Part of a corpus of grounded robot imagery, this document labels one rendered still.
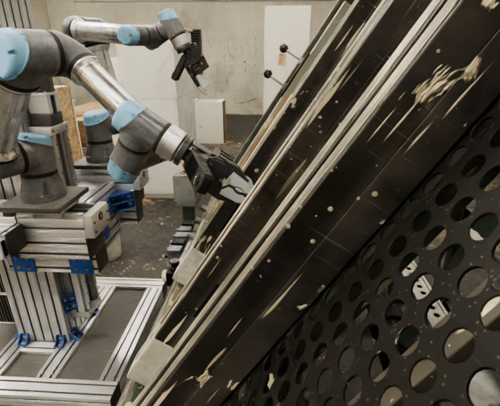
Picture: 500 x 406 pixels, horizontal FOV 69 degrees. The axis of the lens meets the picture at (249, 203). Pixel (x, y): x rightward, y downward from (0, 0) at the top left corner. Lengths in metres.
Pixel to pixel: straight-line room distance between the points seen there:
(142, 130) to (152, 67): 3.09
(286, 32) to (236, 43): 4.52
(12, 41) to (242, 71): 8.72
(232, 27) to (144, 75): 5.93
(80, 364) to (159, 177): 2.54
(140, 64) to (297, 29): 2.20
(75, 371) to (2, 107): 1.21
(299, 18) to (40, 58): 4.37
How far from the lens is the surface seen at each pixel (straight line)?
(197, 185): 0.73
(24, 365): 2.08
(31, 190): 1.46
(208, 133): 6.60
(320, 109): 0.53
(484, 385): 0.76
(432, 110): 0.32
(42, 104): 1.67
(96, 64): 1.13
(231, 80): 9.67
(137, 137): 0.83
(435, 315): 0.90
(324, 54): 0.88
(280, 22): 5.21
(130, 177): 0.91
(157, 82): 3.89
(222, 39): 9.67
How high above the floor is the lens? 1.53
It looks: 23 degrees down
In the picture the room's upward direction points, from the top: straight up
